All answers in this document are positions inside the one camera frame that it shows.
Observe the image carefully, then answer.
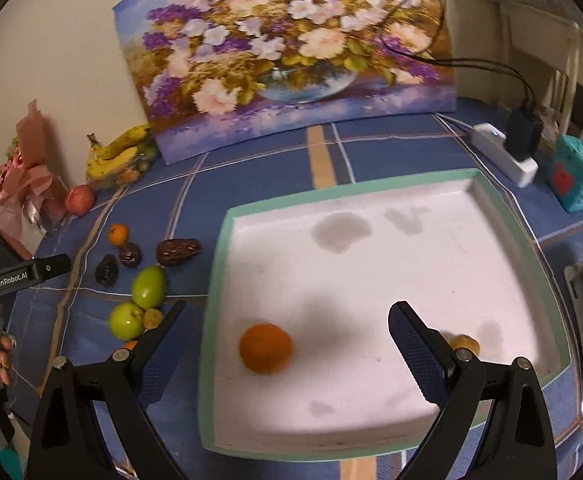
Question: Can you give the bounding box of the white tray with green rim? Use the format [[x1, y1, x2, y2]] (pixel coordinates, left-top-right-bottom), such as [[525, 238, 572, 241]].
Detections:
[[197, 167, 572, 462]]

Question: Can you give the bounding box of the black avocado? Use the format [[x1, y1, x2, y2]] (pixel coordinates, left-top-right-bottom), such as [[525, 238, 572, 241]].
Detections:
[[94, 254, 118, 287]]

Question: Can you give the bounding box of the floral painting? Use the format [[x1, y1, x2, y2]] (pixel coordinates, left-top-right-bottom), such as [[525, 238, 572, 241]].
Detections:
[[112, 0, 458, 165]]

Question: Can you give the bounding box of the pink wrapped flower bouquet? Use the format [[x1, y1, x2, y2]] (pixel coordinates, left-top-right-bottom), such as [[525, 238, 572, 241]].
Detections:
[[0, 99, 69, 261]]

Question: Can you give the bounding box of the yellow banana bunch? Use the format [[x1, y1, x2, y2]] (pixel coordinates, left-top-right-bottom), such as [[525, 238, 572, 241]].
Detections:
[[85, 124, 153, 183]]

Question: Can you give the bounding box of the red apple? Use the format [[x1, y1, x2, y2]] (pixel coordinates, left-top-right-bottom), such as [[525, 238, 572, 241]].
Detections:
[[64, 184, 96, 217]]

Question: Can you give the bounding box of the white power strip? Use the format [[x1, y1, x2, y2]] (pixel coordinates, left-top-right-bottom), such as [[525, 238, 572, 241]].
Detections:
[[472, 123, 539, 188]]

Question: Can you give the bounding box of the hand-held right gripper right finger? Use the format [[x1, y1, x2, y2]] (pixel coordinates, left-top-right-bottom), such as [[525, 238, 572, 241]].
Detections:
[[388, 301, 558, 480]]

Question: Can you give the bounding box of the black power adapter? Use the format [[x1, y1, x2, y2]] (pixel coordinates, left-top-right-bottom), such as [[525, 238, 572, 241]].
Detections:
[[506, 106, 543, 161]]

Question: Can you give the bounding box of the white wooden chair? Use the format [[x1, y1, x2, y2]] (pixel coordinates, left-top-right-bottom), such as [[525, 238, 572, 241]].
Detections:
[[496, 0, 583, 137]]

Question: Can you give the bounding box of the large orange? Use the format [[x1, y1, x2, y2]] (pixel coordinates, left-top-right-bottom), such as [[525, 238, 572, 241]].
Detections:
[[239, 323, 293, 375]]

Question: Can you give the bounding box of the black cable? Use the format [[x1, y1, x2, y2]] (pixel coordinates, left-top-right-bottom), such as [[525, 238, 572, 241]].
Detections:
[[377, 0, 538, 111]]

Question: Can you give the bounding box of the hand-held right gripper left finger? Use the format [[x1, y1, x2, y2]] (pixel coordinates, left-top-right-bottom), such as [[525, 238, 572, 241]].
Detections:
[[24, 301, 197, 480]]

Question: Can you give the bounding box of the blue checked tablecloth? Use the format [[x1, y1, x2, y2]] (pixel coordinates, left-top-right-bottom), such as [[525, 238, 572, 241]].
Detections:
[[7, 96, 583, 480]]

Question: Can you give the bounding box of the teal box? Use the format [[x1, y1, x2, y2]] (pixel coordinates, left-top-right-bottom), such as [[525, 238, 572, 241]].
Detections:
[[550, 134, 583, 213]]

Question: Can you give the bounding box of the round dark brown fruit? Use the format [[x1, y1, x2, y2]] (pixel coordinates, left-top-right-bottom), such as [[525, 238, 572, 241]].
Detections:
[[118, 242, 143, 268]]

